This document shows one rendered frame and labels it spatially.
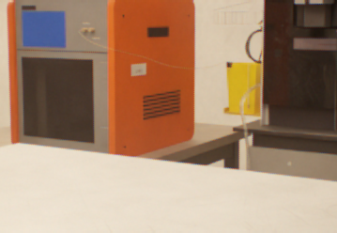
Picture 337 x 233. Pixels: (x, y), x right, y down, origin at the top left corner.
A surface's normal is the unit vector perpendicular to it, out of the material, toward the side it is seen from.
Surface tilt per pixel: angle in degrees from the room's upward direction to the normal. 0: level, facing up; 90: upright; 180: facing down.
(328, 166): 90
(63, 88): 90
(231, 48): 90
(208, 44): 90
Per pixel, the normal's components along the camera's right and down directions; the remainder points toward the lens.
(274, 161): -0.51, 0.12
